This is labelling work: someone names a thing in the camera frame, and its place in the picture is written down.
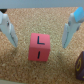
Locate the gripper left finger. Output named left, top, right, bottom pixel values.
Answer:
left=0, top=12, right=19, bottom=48

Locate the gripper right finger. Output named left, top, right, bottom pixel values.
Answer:
left=61, top=7, right=84, bottom=50

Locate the purple block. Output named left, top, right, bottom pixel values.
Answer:
left=73, top=50, right=84, bottom=77

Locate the pink block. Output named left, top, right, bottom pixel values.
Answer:
left=27, top=32, right=52, bottom=62

